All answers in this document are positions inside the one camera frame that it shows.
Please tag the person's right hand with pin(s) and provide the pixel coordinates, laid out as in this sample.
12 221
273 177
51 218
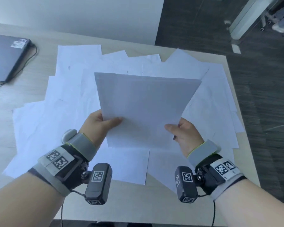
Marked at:
187 137

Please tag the person's left hand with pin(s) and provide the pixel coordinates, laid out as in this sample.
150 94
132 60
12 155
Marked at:
94 127

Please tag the stack of white sheets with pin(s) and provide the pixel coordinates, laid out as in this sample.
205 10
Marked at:
144 106

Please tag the person's right forearm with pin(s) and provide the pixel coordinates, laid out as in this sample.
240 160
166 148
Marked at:
250 205

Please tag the light wooden table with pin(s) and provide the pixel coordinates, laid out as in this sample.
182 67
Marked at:
19 96

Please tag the grey closed laptop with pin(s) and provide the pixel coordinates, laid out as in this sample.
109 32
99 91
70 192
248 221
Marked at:
4 56

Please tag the white pillar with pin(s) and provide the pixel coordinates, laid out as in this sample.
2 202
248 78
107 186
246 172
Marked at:
246 18

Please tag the grey office chair base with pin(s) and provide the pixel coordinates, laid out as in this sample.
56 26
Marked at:
267 20

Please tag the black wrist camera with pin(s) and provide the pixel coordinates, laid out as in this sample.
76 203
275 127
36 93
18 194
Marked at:
185 184
98 184

